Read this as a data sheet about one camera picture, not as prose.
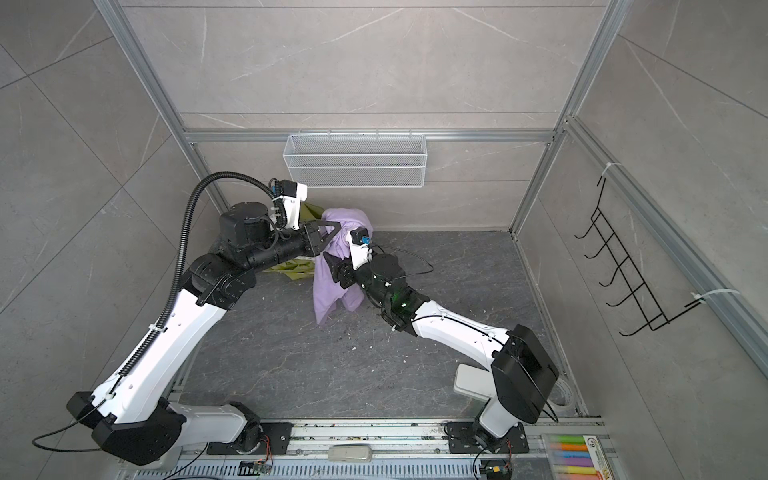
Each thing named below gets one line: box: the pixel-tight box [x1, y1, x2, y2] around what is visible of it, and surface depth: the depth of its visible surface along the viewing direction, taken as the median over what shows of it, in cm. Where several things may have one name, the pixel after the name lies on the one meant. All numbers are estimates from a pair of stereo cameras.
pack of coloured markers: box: [541, 434, 614, 480], surface depth 71 cm
